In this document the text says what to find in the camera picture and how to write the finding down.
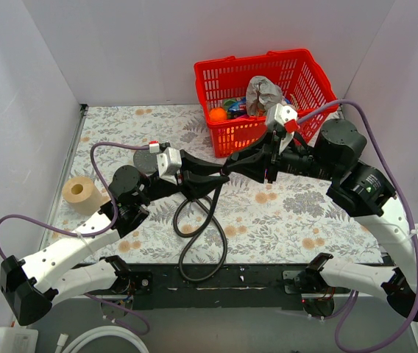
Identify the blue snack packet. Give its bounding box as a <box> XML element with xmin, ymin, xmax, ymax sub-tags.
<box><xmin>227</xmin><ymin>100</ymin><xmax>247</xmax><ymax>115</ymax></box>

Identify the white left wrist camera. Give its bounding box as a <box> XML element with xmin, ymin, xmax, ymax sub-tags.
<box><xmin>149</xmin><ymin>140</ymin><xmax>183</xmax><ymax>185</ymax></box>

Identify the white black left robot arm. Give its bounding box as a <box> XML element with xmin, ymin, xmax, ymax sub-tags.
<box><xmin>0</xmin><ymin>148</ymin><xmax>229</xmax><ymax>326</ymax></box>

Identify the orange fruit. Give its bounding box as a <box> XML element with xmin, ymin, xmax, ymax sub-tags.
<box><xmin>209</xmin><ymin>107</ymin><xmax>227</xmax><ymax>123</ymax></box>

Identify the grey shower head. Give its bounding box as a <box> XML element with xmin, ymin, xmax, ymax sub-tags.
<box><xmin>132</xmin><ymin>150</ymin><xmax>157</xmax><ymax>175</ymax></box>

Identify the floral table mat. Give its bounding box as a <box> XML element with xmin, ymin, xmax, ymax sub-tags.
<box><xmin>70</xmin><ymin>105</ymin><xmax>382</xmax><ymax>264</ymax></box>

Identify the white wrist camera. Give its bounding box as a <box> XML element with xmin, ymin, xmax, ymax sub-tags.
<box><xmin>265</xmin><ymin>104</ymin><xmax>300</xmax><ymax>151</ymax></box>
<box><xmin>149</xmin><ymin>140</ymin><xmax>183</xmax><ymax>185</ymax></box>

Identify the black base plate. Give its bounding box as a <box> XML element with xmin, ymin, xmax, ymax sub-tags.
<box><xmin>87</xmin><ymin>263</ymin><xmax>352</xmax><ymax>312</ymax></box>

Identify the dark metal shower hose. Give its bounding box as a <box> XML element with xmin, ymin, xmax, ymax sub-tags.
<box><xmin>172</xmin><ymin>183</ymin><xmax>228</xmax><ymax>282</ymax></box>

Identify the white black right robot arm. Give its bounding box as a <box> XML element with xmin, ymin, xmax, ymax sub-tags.
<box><xmin>223</xmin><ymin>119</ymin><xmax>417</xmax><ymax>317</ymax></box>

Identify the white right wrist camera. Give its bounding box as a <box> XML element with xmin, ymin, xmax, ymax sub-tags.
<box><xmin>265</xmin><ymin>104</ymin><xmax>300</xmax><ymax>151</ymax></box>

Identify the red plastic basket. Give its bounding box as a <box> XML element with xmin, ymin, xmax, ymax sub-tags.
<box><xmin>194</xmin><ymin>49</ymin><xmax>336</xmax><ymax>157</ymax></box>

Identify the white box with grey button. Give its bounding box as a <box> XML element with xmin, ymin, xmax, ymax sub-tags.
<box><xmin>0</xmin><ymin>327</ymin><xmax>38</xmax><ymax>353</ymax></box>

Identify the aluminium rail frame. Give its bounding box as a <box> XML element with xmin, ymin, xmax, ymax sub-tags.
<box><xmin>12</xmin><ymin>266</ymin><xmax>418</xmax><ymax>353</ymax></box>

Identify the beige tape roll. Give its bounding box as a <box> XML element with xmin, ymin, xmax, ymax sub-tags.
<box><xmin>62</xmin><ymin>176</ymin><xmax>104</xmax><ymax>215</ymax></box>

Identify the white hose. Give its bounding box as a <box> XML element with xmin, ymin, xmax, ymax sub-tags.
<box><xmin>56</xmin><ymin>326</ymin><xmax>149</xmax><ymax>353</ymax></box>

